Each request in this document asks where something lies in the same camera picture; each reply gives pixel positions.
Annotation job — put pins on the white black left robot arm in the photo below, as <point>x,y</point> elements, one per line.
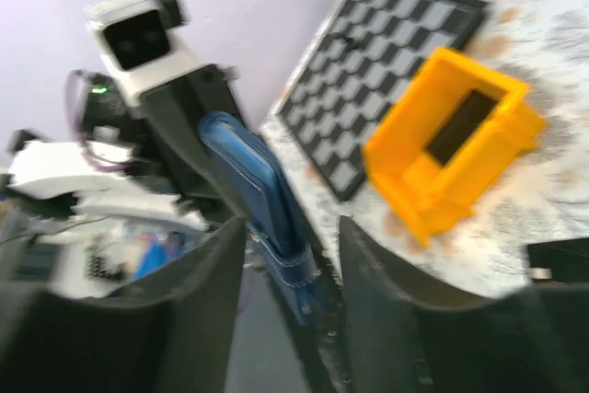
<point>164,175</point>

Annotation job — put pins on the yellow plastic bin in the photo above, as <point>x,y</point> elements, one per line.
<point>456,128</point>

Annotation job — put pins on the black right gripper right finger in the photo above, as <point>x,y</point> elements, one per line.
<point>410,332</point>

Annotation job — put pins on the black silver chessboard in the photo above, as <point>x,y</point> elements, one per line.
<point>367,58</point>

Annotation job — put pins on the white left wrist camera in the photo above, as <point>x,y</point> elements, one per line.
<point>138,43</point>

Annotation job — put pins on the black VIP card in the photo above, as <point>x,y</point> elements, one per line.
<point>560,261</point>

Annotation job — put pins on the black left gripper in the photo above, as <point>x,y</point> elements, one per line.
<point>171,112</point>

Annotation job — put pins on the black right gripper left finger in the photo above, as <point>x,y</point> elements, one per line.
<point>170,331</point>

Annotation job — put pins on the blue leather card holder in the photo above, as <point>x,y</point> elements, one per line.
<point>275,219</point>

